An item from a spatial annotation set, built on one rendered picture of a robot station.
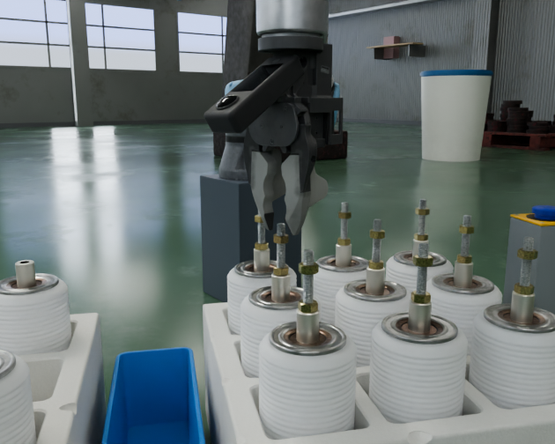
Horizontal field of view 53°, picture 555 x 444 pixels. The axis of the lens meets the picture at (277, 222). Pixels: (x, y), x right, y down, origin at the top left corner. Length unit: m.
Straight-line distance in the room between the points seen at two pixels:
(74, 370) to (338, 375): 0.31
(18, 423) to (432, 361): 0.37
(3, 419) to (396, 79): 12.14
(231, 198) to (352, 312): 0.66
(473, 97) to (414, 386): 4.27
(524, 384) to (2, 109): 11.26
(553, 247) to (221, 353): 0.48
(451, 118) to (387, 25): 8.20
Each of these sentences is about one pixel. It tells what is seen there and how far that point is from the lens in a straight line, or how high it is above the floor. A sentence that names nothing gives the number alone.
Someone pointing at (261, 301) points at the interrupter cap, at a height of 0.25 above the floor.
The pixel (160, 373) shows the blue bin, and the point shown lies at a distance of 0.88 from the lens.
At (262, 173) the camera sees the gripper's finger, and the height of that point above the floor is 0.40.
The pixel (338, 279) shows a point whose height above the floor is 0.24.
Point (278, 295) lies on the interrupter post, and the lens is 0.66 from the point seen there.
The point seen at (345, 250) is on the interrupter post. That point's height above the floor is 0.27.
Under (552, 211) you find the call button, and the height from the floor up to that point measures 0.33.
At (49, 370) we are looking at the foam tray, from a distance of 0.74.
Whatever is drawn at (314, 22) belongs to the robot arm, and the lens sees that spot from 0.61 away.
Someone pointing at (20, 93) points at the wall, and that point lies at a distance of 11.68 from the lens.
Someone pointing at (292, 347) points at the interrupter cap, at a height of 0.25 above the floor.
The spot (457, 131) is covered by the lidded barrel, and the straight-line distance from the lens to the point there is 4.75.
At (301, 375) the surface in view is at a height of 0.24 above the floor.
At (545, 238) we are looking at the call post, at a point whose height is 0.29.
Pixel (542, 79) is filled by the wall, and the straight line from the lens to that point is 10.63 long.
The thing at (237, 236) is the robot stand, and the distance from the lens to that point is 1.27.
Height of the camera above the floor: 0.48
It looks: 12 degrees down
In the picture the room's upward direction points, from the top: straight up
